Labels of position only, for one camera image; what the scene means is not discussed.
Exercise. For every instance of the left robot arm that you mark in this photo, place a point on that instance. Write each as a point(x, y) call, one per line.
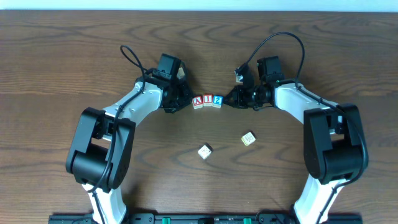
point(101, 149)

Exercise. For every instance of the red letter E block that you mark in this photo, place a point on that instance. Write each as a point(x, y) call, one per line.
point(239, 79)

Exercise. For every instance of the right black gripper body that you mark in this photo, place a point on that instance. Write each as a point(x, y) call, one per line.
point(241, 96)

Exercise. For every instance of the white picture wooden block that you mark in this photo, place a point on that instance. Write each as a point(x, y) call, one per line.
point(204, 152)

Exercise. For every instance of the red letter A block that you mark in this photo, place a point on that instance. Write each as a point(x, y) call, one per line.
point(197, 102)

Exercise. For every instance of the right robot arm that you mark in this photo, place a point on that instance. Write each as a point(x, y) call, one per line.
point(334, 148)

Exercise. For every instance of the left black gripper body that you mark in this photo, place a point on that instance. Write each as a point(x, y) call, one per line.
point(181, 94)

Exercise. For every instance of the red letter I block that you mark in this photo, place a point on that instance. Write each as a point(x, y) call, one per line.
point(208, 100)

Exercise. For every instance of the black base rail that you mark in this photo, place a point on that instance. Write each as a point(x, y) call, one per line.
point(148, 218)

